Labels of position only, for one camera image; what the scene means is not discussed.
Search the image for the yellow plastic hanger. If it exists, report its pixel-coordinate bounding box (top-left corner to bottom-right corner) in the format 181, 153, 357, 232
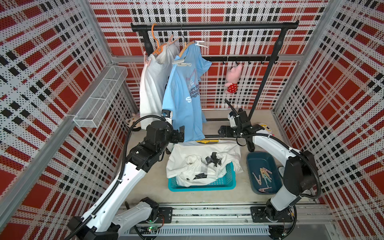
196, 139, 219, 144

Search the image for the white printed t-shirt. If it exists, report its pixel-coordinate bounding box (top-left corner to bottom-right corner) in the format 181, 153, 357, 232
140, 44, 179, 117
166, 140, 244, 188

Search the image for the light blue cloth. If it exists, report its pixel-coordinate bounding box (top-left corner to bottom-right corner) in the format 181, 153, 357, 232
163, 44, 212, 142

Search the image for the teal tray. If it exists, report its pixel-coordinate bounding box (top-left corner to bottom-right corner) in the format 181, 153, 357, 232
167, 161, 237, 193

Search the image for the white clothespin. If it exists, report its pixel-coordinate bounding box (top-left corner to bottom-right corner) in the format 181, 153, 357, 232
172, 59, 192, 67
195, 41, 208, 48

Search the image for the pink clothespin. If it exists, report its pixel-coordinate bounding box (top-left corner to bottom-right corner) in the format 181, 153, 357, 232
144, 52, 152, 67
167, 35, 180, 45

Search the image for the orange plastic hanger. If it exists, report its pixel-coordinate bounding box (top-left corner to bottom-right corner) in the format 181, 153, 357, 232
151, 23, 167, 56

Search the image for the wooden hanger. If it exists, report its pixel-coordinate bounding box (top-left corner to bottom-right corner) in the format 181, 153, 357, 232
179, 31, 196, 58

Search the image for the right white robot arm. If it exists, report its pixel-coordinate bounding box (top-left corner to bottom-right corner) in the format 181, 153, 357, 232
218, 100, 322, 222

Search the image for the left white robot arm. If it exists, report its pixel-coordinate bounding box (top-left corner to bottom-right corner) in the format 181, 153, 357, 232
66, 115, 185, 240

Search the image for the white owl plush toy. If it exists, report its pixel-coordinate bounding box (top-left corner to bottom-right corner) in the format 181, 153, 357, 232
258, 123, 274, 135

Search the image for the dark teal clothespin bin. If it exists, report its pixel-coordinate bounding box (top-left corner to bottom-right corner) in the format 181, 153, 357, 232
246, 152, 282, 195

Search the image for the black-haired boy doll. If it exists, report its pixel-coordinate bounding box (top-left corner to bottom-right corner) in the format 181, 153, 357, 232
126, 113, 141, 132

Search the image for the teal alarm clock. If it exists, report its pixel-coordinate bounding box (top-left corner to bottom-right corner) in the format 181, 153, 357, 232
278, 166, 285, 178

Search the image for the pink pig plush toy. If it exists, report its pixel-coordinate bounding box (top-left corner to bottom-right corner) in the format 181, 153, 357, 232
225, 64, 243, 94

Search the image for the black clothes rack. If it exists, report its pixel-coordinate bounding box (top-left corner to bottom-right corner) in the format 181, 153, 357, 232
130, 20, 300, 153

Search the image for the black wall hook rail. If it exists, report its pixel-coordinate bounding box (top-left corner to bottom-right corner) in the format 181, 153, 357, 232
203, 56, 280, 63

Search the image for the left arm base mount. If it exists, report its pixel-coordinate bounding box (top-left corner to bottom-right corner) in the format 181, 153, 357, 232
140, 207, 173, 224

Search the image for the aluminium front rail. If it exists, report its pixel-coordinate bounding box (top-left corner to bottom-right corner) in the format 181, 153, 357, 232
113, 203, 334, 238

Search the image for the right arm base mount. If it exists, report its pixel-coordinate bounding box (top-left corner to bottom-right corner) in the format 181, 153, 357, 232
251, 206, 293, 224

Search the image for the white wire mesh basket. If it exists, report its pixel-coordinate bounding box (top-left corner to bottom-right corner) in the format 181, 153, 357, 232
74, 66, 128, 128

